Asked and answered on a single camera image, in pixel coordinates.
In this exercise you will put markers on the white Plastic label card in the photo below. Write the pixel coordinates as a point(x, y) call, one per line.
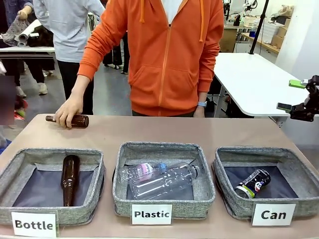
point(151, 214)

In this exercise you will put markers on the white Can label card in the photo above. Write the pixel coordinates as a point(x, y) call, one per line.
point(273, 214)

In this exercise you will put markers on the red and green shoe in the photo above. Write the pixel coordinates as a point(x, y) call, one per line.
point(20, 110)

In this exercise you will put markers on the small labelled plastic bottle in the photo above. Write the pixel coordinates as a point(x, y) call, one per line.
point(139, 169)

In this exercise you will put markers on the gray fabric basket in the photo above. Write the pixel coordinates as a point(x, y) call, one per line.
point(204, 181)
point(224, 176)
point(96, 174)

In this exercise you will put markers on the brown glass bottle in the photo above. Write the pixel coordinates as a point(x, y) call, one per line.
point(69, 179)
point(80, 121)

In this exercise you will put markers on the person's left hand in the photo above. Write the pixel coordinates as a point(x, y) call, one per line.
point(200, 112)

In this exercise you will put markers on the white side table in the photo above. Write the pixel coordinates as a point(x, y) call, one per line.
point(27, 49)

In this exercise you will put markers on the person in gray sweater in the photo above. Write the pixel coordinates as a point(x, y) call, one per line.
point(67, 30)

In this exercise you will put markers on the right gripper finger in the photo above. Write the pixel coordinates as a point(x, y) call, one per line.
point(299, 111)
point(295, 83)

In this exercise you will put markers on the large clear plastic bottle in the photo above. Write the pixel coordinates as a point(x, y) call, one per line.
point(159, 185)

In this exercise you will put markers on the person in orange hoodie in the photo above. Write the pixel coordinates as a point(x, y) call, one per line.
point(162, 62)

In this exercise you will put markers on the crushed dark can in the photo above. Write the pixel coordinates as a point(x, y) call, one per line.
point(256, 181)

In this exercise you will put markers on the white sneaker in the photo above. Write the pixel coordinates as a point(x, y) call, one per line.
point(43, 88)

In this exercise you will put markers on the person's left forearm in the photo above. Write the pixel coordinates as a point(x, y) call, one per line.
point(205, 97)

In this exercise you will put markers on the wooden cabinet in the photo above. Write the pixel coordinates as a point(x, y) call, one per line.
point(228, 38)

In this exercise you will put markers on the light blue wrist watch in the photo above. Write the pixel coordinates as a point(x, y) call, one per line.
point(202, 104)

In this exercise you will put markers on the stacked cardboard boxes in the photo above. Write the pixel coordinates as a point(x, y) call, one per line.
point(280, 33)

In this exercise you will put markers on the person's right forearm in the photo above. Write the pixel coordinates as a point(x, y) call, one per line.
point(79, 87)

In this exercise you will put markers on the gray patterned cloth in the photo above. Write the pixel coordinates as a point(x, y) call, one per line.
point(13, 30)

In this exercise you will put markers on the white Bottle label card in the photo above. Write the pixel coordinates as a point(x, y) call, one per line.
point(33, 224)

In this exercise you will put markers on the person's right hand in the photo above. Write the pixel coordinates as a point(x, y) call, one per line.
point(68, 112)

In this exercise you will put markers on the white plastic pipe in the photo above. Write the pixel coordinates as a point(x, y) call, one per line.
point(28, 31)

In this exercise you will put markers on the wooden workbench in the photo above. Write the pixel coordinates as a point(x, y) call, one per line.
point(261, 42)

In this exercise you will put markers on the black tripod pole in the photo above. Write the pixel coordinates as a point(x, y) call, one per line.
point(259, 27)

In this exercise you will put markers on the large white table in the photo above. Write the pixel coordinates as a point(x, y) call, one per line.
point(249, 79)

